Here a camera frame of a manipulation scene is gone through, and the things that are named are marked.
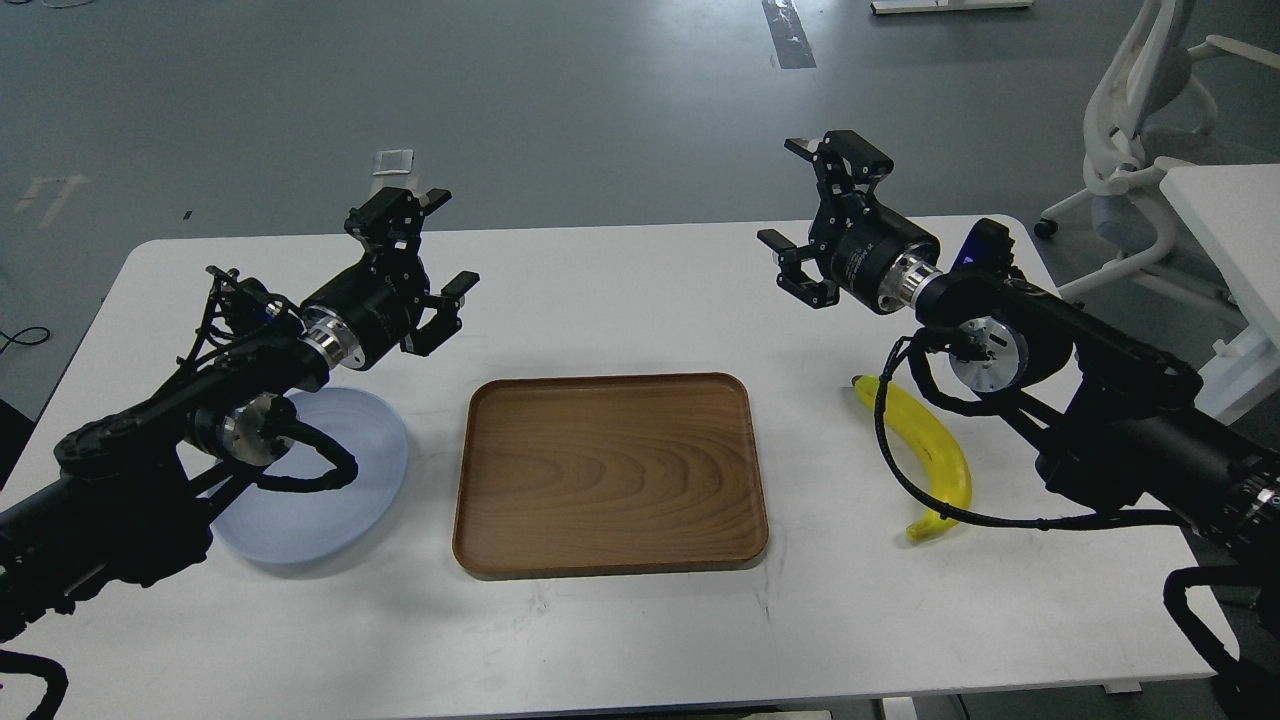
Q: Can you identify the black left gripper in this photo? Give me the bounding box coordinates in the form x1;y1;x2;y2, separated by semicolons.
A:
301;187;480;372

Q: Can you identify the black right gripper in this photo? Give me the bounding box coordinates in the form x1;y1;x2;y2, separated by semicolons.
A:
756;129;940;315

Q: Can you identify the yellow banana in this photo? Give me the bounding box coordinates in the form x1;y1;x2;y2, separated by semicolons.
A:
852;375;973;544

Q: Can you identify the light blue plate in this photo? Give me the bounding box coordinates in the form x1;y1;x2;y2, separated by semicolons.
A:
211;388;410;566

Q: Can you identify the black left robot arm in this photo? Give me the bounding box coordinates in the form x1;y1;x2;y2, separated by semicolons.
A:
1;187;479;641

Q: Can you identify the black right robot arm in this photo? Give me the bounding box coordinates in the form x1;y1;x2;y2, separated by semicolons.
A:
758;129;1279;719

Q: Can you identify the white table base far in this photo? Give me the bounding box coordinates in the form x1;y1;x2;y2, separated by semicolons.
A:
870;0;1036;15

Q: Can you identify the brown wooden tray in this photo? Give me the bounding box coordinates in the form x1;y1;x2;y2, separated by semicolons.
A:
452;372;771;580

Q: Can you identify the white office chair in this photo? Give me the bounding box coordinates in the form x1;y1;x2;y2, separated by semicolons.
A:
1034;1;1279;313

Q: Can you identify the white side table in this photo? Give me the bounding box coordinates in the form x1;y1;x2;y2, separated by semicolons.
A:
1160;164;1279;423

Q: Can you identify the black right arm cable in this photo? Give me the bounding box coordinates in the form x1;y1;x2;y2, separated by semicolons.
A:
874;334;1201;530

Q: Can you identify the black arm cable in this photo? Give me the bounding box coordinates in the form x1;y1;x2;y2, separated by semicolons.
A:
239;415;358;495
874;334;1201;530

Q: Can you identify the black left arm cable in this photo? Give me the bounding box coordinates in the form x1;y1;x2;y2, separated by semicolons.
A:
239;415;358;495

